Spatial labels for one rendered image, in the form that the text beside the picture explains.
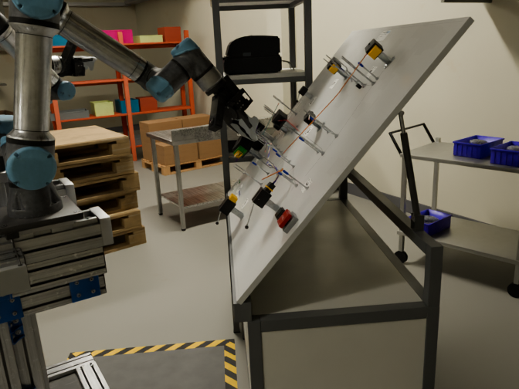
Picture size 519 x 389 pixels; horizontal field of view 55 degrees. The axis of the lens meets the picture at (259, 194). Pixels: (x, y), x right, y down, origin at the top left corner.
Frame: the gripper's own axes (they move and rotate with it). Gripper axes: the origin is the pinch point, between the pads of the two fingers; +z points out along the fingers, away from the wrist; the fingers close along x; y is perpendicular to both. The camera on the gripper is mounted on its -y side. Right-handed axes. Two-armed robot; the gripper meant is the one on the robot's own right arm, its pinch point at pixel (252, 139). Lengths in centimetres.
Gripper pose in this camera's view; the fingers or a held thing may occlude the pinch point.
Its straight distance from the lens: 155.2
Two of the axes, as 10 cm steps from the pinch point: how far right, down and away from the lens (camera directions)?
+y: 5.0, -6.9, 5.2
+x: -6.0, 1.6, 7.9
